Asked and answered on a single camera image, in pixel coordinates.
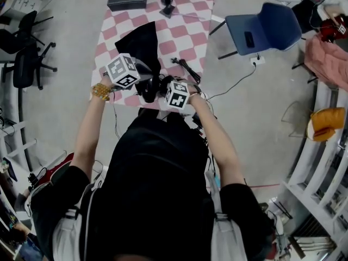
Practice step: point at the person's black clothing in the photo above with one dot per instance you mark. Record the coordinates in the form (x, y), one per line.
(157, 186)

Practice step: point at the small black stand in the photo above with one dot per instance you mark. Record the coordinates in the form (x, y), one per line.
(167, 11)

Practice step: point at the white power strip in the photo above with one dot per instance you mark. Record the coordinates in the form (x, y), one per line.
(259, 61)

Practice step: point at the thin pink rod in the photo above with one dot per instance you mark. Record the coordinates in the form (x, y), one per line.
(190, 15)

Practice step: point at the pink white checkered tablecloth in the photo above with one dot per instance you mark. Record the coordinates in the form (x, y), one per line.
(190, 37)

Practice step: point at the black hair dryer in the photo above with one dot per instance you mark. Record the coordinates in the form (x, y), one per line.
(149, 94)

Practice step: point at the person's right forearm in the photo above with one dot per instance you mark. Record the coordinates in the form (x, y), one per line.
(217, 145)

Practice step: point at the red cloth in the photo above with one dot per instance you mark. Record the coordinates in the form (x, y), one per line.
(58, 167)

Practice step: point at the pink cloth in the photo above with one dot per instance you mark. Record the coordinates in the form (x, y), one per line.
(329, 61)

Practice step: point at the person's left forearm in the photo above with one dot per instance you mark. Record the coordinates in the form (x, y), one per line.
(89, 135)

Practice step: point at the white shelving rack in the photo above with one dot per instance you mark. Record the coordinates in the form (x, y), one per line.
(299, 189)

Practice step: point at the black cloth bag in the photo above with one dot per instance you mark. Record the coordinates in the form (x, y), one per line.
(144, 45)

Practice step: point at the white shelf unit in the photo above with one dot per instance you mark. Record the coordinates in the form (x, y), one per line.
(16, 145)

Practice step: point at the red round object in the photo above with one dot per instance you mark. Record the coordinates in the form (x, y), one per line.
(330, 28)

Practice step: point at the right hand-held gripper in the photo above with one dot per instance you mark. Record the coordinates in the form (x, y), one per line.
(176, 96)

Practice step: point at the grey metal radiator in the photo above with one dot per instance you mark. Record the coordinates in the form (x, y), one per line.
(312, 227)

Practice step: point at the black phone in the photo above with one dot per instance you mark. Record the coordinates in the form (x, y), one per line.
(249, 39)

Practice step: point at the blue chair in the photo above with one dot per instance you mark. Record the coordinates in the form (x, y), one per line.
(277, 26)

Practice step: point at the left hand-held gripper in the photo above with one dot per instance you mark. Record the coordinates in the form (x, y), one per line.
(122, 72)

